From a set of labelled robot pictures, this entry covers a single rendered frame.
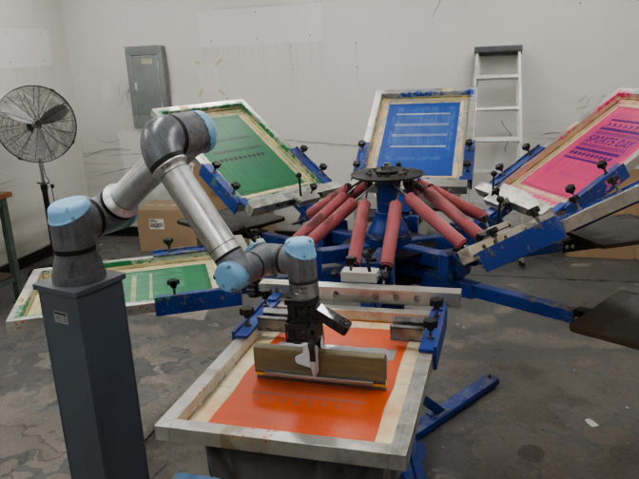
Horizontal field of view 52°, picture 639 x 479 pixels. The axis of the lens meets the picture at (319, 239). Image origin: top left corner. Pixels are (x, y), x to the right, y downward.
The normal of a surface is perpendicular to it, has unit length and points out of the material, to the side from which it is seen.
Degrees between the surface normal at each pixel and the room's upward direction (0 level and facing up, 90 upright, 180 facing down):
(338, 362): 92
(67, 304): 90
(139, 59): 90
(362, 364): 92
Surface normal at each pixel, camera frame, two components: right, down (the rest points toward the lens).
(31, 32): 0.96, 0.03
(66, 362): -0.51, 0.26
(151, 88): -0.27, 0.28
